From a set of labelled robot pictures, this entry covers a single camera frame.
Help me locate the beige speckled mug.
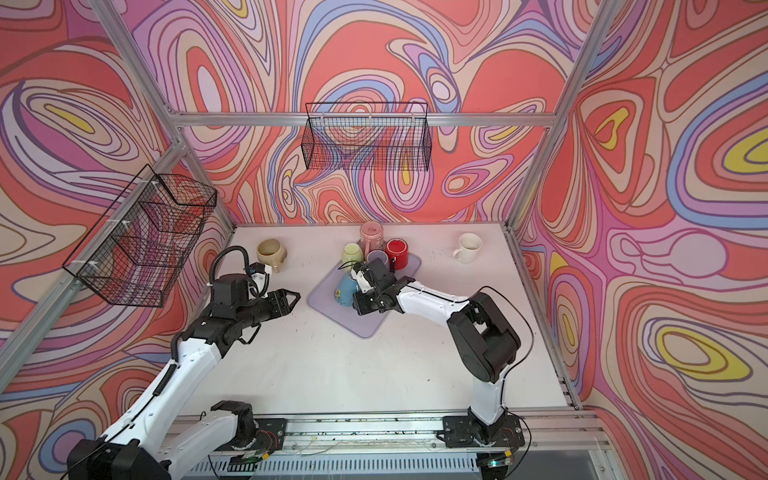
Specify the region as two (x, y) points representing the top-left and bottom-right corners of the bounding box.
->
(257, 238), (288, 273)

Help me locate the lilac plastic tray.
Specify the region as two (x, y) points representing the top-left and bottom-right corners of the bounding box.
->
(307, 263), (389, 339)

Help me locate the blue textured mug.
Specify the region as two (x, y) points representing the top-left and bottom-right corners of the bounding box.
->
(334, 273), (359, 307)

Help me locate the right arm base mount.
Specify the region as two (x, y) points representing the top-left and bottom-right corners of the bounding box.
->
(436, 413), (526, 451)

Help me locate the aluminium front rail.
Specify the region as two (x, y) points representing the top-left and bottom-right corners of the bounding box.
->
(232, 411), (615, 475)

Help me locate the purple grey mug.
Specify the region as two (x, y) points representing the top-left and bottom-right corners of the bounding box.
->
(366, 250), (390, 267)

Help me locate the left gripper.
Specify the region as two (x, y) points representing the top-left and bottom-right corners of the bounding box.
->
(234, 288), (301, 331)

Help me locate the red mug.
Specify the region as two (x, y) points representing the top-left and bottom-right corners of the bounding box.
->
(385, 238), (409, 272)

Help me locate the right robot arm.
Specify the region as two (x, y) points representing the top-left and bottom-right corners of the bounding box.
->
(350, 260), (522, 427)

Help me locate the black wire basket back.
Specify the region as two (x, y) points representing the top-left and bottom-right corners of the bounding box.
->
(301, 100), (432, 172)

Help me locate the light green mug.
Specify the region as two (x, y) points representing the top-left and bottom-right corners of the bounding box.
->
(341, 242), (365, 270)

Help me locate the black wire basket left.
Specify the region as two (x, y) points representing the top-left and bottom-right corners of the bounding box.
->
(62, 165), (218, 308)

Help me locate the pink mug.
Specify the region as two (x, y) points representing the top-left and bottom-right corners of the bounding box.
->
(359, 221), (385, 257)

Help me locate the white mug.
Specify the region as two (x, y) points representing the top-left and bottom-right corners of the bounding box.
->
(453, 232), (483, 265)

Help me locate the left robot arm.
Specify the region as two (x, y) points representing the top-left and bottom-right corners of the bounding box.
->
(64, 274), (301, 479)

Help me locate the black wire basket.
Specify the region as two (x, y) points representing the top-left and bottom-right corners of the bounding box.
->
(301, 100), (432, 172)
(62, 165), (218, 308)

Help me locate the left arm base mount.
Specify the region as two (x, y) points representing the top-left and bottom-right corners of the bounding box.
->
(215, 417), (288, 453)

